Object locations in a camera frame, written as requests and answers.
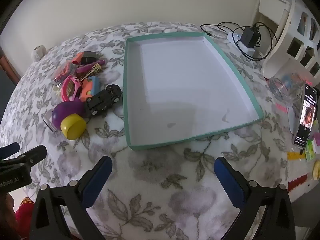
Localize green packet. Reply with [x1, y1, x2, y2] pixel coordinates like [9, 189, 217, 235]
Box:
[305, 140, 318, 160]

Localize dark door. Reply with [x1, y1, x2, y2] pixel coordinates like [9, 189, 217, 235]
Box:
[0, 66, 16, 115]

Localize black looped cable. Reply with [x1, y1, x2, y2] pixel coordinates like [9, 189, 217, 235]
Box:
[231, 21, 279, 62]

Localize purple and yellow toy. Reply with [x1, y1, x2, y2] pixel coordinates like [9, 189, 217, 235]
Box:
[52, 97, 87, 140]

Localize black smartphone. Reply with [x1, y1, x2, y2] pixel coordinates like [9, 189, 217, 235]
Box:
[292, 83, 320, 148]

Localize white shelf unit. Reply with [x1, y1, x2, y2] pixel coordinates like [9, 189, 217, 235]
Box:
[255, 0, 320, 78]

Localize white power strip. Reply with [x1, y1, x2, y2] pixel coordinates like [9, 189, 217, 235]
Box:
[226, 29, 260, 58]

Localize red serrated strip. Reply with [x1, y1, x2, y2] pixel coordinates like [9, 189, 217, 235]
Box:
[287, 174, 308, 193]

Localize white yarn ball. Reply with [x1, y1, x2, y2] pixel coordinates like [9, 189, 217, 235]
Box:
[30, 45, 45, 61]

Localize gold patterned lighter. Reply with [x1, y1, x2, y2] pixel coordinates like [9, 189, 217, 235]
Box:
[80, 64, 102, 80]

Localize floral fleece blanket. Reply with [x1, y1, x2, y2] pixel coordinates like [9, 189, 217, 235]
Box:
[0, 21, 320, 240]

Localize purple lighter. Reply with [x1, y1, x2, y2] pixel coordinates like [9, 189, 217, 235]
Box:
[76, 60, 106, 74]

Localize black toy car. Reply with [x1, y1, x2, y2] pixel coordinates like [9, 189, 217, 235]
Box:
[84, 84, 123, 118]

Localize brown wooden door frame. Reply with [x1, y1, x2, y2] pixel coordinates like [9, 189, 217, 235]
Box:
[0, 45, 20, 82]

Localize pink toy glasses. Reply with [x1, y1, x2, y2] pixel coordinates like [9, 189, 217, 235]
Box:
[61, 75, 82, 102]

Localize white phone stand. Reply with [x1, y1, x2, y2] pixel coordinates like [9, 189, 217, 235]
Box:
[287, 105, 300, 134]

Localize orange and blue toy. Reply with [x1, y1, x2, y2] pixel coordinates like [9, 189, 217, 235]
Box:
[80, 76, 100, 103]

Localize photo card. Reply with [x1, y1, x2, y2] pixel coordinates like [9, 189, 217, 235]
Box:
[297, 12, 308, 35]
[310, 17, 318, 40]

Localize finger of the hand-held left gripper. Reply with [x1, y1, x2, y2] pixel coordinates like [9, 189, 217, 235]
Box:
[0, 142, 20, 160]
[0, 145, 48, 172]

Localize round clear red bead case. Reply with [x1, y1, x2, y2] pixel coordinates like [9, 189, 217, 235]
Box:
[51, 62, 77, 87]

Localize teal cardboard box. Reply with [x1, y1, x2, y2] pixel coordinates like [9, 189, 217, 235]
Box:
[122, 32, 264, 152]

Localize black cable with plug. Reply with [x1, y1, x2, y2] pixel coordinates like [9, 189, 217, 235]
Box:
[200, 21, 247, 38]

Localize black power adapter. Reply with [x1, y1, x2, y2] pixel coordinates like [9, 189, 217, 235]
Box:
[80, 51, 97, 64]

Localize black wall charger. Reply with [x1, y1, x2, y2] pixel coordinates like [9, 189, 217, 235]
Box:
[240, 26, 260, 48]

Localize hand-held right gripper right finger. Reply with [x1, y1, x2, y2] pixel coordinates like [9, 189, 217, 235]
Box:
[214, 156, 300, 240]

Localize clear plastic jar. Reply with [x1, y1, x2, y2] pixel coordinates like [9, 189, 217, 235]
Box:
[269, 72, 304, 103]

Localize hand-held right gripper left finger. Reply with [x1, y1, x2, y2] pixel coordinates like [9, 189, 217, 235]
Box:
[29, 156, 113, 240]

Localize red cloth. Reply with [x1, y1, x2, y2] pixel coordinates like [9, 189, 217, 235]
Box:
[14, 197, 35, 239]

